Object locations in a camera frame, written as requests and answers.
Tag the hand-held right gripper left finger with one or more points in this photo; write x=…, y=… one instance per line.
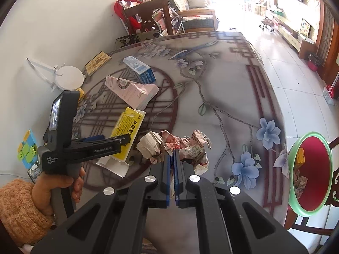
x=167, y=176

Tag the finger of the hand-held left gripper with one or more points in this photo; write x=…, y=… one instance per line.
x=94, y=138
x=119, y=139

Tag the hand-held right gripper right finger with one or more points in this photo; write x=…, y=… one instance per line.
x=178, y=176

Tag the yellow cardboard box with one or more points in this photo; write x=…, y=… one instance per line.
x=127, y=127

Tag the red printed paper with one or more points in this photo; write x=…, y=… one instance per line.
x=172, y=139

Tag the red bin with green rim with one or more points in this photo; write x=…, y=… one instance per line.
x=315, y=185

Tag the person's left hand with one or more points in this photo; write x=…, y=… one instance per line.
x=43, y=190

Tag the blue toy with green buttons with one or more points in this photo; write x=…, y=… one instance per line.
x=30, y=140

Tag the large crumpled beige newspaper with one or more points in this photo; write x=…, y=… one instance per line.
x=149, y=144

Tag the crumpled newspaper ball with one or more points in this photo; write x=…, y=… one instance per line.
x=198, y=145

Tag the pink carton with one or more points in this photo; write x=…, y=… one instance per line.
x=129, y=90

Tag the white round device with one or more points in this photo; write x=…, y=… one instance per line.
x=70, y=78

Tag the blue and white box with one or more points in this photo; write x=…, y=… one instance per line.
x=137, y=66

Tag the floral printed tablecloth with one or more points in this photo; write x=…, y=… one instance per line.
x=225, y=84

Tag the orange plastic bag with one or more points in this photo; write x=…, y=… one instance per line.
x=300, y=156

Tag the white rack with magazines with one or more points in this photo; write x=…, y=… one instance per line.
x=174, y=22

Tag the red bag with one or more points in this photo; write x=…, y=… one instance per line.
x=120, y=6

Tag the wooden chair with floral seat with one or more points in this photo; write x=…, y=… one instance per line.
x=148, y=8

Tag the white mop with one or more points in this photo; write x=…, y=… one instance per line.
x=328, y=95

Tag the small red waste basket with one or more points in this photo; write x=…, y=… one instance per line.
x=313, y=64

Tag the swivel stool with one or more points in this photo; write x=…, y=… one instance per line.
x=267, y=22

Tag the low light cabinet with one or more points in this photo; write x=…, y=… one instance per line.
x=288, y=35

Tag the framed picture board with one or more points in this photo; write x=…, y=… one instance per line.
x=306, y=27

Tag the wooden lattice partition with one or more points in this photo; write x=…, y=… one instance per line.
x=327, y=31

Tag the wooden frame sofa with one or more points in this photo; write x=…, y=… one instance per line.
x=196, y=23

